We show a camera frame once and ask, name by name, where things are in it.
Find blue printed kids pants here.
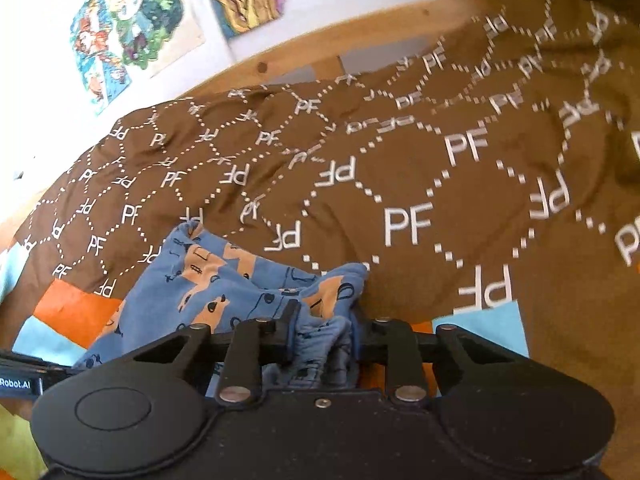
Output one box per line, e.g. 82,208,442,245
76,220,368,389

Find brown PF patchwork duvet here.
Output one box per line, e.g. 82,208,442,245
1,0,639,479

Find wooden bed frame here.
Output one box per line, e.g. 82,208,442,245
1,0,491,249

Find colourful cartoon wall poster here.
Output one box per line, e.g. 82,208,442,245
70,0,203,115

